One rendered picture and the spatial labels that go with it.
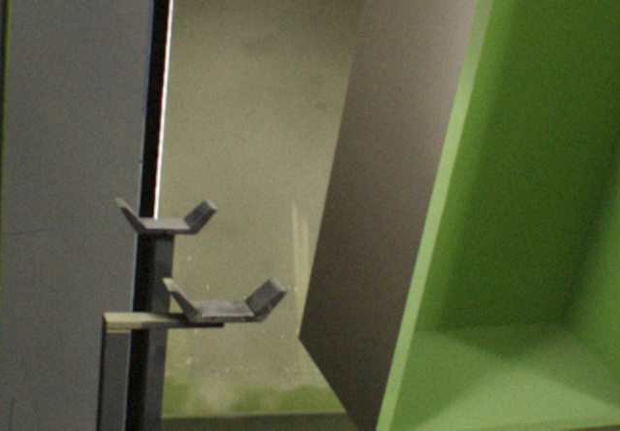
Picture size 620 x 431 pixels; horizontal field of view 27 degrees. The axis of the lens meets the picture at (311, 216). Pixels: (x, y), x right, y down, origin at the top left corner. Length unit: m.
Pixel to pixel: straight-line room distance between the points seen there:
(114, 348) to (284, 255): 2.29
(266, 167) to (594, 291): 0.94
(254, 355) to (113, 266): 1.63
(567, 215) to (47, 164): 1.43
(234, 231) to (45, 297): 1.69
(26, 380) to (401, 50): 0.89
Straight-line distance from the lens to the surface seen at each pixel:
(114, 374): 0.85
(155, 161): 1.42
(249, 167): 3.16
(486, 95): 2.37
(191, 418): 2.97
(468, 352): 2.54
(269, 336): 3.05
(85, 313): 1.44
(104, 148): 1.39
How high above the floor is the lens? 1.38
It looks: 15 degrees down
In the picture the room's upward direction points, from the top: 6 degrees clockwise
